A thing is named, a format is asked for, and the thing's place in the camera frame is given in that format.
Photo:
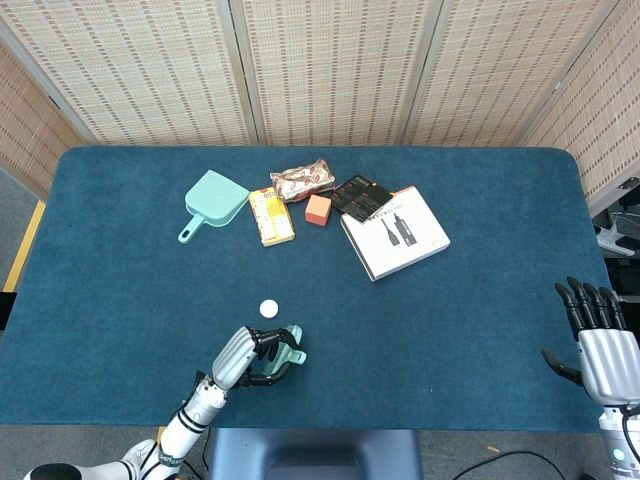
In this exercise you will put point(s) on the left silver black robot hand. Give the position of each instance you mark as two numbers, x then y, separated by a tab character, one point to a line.
232	357

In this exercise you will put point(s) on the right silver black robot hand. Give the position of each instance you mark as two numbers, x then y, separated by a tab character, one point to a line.
612	365

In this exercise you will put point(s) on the white bottle cap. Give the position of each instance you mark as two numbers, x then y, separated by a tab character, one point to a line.
268	308

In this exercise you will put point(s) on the light green plastic part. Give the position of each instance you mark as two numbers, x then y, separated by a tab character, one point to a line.
294	354

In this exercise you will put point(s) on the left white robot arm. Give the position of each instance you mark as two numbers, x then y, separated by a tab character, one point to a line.
185	430

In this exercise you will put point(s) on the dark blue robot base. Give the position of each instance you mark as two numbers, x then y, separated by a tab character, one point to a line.
315	455

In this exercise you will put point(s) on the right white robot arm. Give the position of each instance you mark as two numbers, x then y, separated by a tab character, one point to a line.
620	445

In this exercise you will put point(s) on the black box on floor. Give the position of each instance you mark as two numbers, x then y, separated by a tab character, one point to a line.
625	270

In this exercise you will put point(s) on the yellow printed carton box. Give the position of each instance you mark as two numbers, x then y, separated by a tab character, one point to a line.
271	217

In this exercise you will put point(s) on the mint green plastic dustpan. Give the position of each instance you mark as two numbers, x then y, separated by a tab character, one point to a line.
215	197

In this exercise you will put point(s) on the blue felt table cover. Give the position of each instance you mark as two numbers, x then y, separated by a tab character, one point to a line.
400	340

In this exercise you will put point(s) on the orange foam cube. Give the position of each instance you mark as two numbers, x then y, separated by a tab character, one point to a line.
318	209

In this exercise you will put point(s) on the silver red snack package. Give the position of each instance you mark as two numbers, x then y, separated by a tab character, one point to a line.
302	181

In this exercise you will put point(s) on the white flat product box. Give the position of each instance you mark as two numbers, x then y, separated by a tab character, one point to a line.
400	240

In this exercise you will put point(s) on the black printed card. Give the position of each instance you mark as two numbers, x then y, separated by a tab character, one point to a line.
360	196

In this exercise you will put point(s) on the long yellow floor tape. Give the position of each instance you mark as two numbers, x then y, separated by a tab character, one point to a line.
25	245

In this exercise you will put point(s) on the woven bamboo screen panel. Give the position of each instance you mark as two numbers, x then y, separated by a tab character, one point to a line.
140	70
600	120
500	75
25	130
335	70

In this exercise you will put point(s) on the black edge bracket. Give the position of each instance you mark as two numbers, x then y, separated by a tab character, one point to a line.
6	312

